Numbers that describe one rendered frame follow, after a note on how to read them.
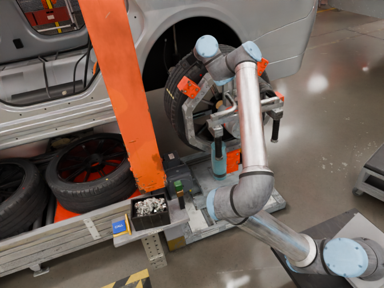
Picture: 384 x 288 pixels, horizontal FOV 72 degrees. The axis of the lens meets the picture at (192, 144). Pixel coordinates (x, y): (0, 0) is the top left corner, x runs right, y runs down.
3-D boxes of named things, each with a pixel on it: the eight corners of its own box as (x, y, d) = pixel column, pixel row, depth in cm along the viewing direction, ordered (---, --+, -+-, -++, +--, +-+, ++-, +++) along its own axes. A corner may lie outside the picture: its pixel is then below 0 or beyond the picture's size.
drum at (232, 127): (236, 118, 166) (236, 97, 157) (253, 135, 150) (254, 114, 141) (215, 123, 163) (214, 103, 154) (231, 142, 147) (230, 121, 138)
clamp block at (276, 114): (273, 110, 146) (274, 102, 143) (283, 118, 139) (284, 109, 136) (264, 112, 145) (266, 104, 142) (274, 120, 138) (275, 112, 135)
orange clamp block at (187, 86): (196, 83, 144) (184, 75, 139) (201, 89, 138) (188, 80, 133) (188, 94, 146) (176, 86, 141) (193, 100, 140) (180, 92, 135)
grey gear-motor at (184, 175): (180, 170, 236) (175, 138, 214) (196, 204, 204) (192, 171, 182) (161, 175, 232) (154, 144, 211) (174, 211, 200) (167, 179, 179)
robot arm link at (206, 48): (204, 63, 111) (192, 41, 109) (201, 66, 123) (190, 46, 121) (223, 50, 110) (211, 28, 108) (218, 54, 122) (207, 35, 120)
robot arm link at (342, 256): (381, 278, 110) (366, 279, 100) (338, 275, 122) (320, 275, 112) (372, 239, 116) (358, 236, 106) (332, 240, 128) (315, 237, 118)
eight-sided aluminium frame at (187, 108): (263, 135, 182) (269, 57, 149) (268, 140, 177) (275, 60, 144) (188, 158, 171) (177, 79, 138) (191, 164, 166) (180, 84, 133)
